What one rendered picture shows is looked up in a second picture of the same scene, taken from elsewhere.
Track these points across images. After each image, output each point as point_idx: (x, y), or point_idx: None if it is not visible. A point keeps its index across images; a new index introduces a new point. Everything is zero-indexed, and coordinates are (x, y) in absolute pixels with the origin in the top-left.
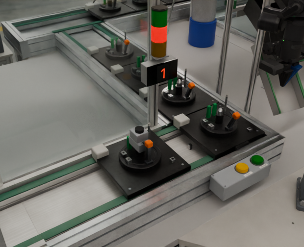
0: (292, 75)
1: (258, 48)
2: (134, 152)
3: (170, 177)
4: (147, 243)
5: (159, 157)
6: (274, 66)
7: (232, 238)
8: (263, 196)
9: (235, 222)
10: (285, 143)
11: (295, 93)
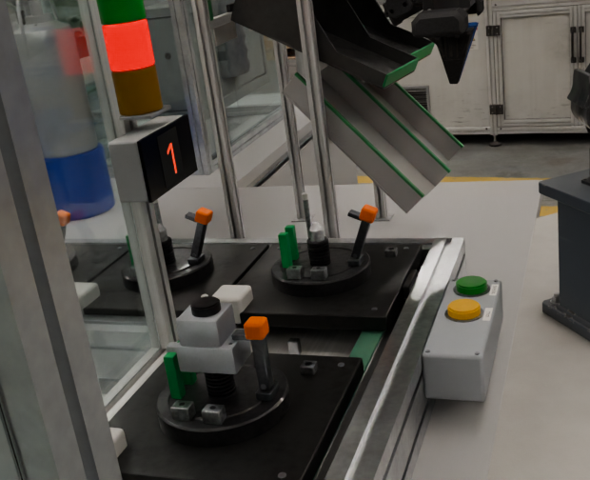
0: (469, 47)
1: (315, 74)
2: (203, 395)
3: (344, 404)
4: None
5: (277, 372)
6: (456, 10)
7: (577, 466)
8: (524, 365)
9: (541, 435)
10: None
11: (410, 160)
